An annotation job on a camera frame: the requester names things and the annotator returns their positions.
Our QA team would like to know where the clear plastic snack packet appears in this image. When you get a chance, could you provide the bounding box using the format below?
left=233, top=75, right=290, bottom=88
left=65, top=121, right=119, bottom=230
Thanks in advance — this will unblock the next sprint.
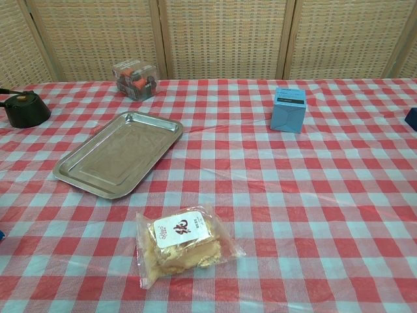
left=135, top=203, right=247, bottom=290

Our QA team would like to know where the rectangular stainless steel tray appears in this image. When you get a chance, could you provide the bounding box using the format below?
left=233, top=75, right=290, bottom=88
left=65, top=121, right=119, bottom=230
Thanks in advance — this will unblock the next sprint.
left=52, top=110, right=184, bottom=200

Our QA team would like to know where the light blue cardboard box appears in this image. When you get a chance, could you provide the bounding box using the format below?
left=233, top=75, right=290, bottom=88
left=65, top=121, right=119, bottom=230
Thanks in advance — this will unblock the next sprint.
left=270, top=86, right=308, bottom=134

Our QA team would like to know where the red white checkered tablecloth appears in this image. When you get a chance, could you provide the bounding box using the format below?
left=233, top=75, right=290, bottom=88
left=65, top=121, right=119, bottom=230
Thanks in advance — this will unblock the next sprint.
left=0, top=78, right=417, bottom=313

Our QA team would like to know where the clear box with orange-black contents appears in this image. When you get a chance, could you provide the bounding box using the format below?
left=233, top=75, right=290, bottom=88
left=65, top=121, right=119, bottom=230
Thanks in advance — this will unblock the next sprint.
left=112, top=59, right=160, bottom=101

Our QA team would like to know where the woven bamboo folding screen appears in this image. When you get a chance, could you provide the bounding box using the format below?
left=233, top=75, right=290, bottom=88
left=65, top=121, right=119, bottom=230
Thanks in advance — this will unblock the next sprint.
left=0, top=0, right=417, bottom=86

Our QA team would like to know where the black cast iron teapot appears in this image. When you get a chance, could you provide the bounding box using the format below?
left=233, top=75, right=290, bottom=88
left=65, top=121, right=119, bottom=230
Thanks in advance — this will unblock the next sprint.
left=0, top=87, right=52, bottom=128

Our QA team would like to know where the dark blue long box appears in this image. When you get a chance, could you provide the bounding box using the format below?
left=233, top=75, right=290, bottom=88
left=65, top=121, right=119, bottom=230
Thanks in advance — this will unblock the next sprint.
left=405, top=107, right=417, bottom=132

